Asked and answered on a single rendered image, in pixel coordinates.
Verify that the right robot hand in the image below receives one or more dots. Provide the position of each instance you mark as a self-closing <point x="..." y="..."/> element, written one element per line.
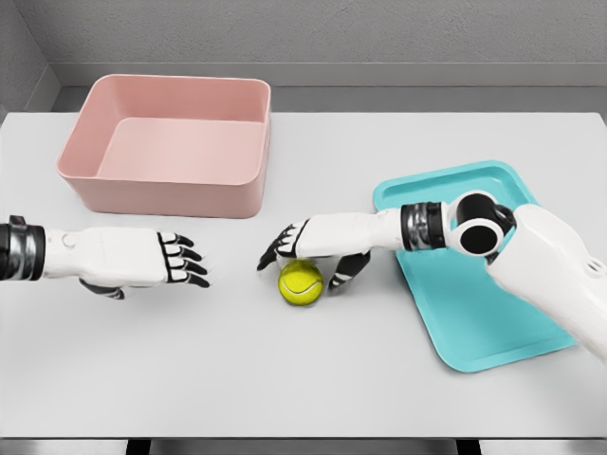
<point x="327" y="237"/>

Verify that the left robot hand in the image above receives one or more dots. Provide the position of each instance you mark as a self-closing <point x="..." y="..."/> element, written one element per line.
<point x="125" y="256"/>

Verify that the yellow-green tennis ball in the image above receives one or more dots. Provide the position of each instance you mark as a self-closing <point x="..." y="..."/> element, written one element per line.
<point x="300" y="283"/>

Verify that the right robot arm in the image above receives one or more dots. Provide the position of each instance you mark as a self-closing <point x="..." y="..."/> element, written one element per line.
<point x="531" y="256"/>

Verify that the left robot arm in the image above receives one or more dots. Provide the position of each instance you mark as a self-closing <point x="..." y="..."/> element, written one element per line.
<point x="42" y="253"/>

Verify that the pink plastic basket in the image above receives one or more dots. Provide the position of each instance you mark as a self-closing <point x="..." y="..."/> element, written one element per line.
<point x="175" y="142"/>

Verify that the blue plastic tray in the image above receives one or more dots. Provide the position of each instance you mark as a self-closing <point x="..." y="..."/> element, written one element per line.
<point x="479" y="313"/>

